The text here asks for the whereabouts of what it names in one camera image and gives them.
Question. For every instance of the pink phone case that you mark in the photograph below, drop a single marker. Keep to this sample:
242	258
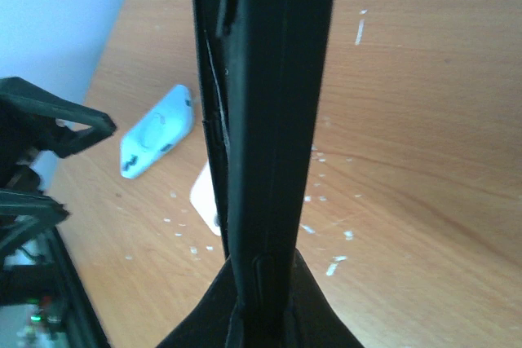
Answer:
202	198

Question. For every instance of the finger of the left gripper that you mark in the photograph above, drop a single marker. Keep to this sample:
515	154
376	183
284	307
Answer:
34	213
35	118

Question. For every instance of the black phone case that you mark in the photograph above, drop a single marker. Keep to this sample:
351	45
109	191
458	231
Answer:
275	54

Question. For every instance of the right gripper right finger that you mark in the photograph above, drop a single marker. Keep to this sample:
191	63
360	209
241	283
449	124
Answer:
309	320

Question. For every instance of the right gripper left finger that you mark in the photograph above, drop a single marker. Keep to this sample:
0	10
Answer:
216	321

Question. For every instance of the light blue phone case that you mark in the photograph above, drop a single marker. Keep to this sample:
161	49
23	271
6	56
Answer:
163	127

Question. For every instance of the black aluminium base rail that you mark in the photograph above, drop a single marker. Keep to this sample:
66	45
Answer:
43	301

